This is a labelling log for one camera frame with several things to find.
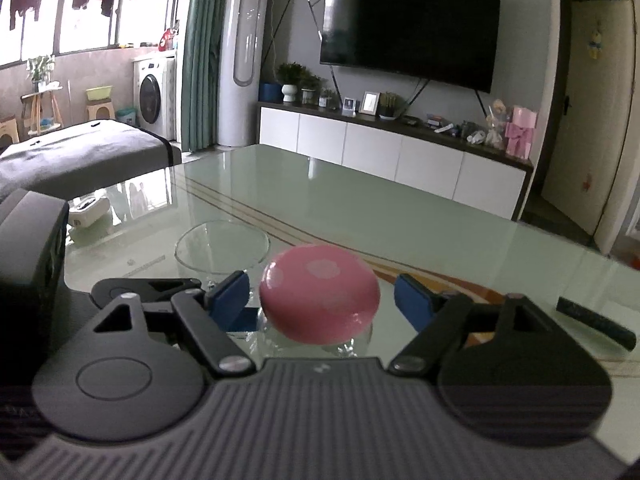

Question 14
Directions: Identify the pink polka dot cap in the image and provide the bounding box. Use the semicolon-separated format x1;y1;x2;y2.
259;245;381;346

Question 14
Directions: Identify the white handheld device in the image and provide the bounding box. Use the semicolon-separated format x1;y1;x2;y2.
68;196;111;229

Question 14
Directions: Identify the black remote control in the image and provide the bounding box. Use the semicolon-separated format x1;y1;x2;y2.
555;297;638;351

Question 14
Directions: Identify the clear drinking glass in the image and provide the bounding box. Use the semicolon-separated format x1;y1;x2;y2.
174;220;271;289

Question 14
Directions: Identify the grey sofa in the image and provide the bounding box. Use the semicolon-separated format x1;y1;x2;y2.
0;119;182;200

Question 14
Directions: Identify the white tv cabinet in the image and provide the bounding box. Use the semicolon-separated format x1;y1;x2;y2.
258;102;533;220

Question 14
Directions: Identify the small wooden stool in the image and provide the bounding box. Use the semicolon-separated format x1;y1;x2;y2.
86;99;115;122

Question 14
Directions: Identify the pink gift box with bow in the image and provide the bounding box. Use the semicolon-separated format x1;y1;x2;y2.
506;106;537;159

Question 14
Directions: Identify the plush doll bouquet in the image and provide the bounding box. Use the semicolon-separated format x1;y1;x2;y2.
485;99;508;151

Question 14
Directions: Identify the white interior door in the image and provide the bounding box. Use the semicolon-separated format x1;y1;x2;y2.
542;0;636;235

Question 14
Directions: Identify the white washing machine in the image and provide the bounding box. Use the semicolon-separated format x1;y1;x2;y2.
132;52;177;141

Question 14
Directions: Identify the small cactus plant pot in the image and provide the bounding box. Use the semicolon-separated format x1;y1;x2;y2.
378;92;402;120

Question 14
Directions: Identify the potted plant white pot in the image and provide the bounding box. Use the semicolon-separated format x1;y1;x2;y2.
276;62;305;104

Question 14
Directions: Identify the green curtain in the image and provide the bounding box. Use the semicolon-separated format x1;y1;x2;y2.
181;0;227;152

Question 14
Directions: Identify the white tower air conditioner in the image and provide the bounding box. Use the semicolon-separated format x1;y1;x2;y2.
217;0;268;148

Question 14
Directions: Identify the white photo frame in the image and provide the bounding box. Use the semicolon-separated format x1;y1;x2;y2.
359;91;381;116

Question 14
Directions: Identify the black wall television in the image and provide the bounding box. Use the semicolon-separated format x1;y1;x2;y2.
320;0;501;93

